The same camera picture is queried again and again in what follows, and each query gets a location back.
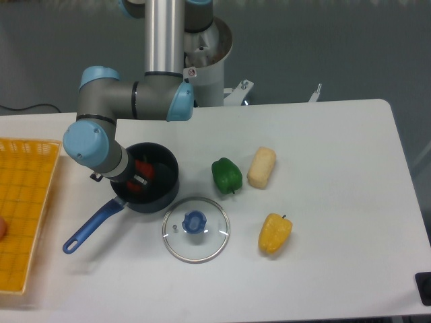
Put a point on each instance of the white metal base frame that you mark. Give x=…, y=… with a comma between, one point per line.
x=239, y=95

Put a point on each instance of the glass lid blue knob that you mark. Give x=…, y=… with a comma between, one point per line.
x=195, y=229

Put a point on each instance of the green bell pepper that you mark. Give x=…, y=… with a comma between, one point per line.
x=227, y=176

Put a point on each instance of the yellow plastic basket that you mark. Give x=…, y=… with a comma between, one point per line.
x=27, y=170

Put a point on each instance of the red bell pepper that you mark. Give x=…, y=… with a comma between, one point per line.
x=144, y=169

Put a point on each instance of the white metal bracket right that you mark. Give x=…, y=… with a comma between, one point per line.
x=316, y=94

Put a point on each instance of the beige bread loaf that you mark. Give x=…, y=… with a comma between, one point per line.
x=261, y=167

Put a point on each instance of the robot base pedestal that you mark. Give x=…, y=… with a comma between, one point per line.
x=205, y=54

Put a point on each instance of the black device table corner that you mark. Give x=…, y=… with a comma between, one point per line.
x=423, y=282

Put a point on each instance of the dark pot blue handle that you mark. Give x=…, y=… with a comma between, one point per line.
x=158, y=196

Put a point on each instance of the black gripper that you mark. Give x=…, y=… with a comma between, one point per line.
x=124, y=171

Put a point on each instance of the yellow bell pepper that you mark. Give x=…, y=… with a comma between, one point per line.
x=275, y=231

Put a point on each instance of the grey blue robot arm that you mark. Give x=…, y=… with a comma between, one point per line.
x=163, y=94

